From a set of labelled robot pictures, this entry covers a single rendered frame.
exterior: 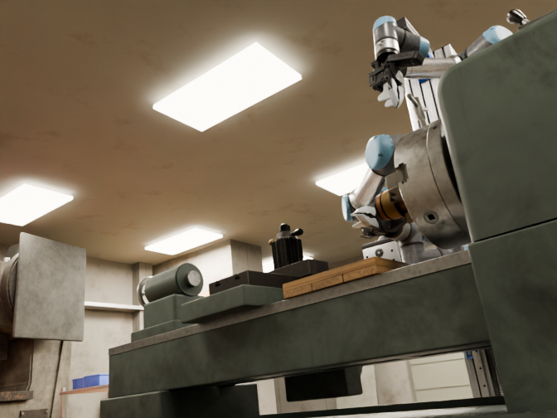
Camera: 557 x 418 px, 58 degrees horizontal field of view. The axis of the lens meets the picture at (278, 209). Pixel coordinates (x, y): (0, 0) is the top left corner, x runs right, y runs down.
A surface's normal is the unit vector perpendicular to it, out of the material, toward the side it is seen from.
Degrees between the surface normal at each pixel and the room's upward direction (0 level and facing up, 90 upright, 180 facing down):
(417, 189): 106
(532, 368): 90
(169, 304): 90
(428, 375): 90
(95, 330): 90
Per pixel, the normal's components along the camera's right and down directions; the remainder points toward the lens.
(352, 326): -0.69, -0.18
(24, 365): -0.42, -0.27
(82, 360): 0.79, -0.29
